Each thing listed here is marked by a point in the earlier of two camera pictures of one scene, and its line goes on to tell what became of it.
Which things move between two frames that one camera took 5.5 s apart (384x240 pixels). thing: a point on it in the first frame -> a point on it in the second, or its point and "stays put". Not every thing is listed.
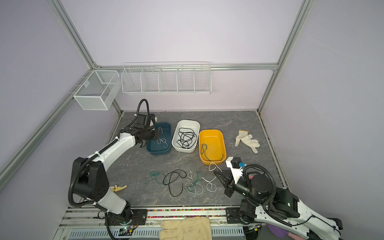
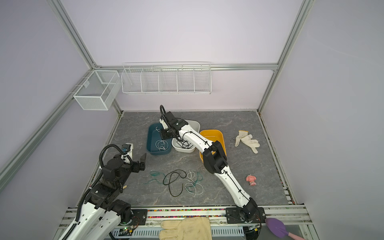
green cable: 156,171 stays put
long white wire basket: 167,78 stays put
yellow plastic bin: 212,146 stays put
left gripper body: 152,134 -> 129,168
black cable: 173,181 stays put
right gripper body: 245,188 -> 167,133
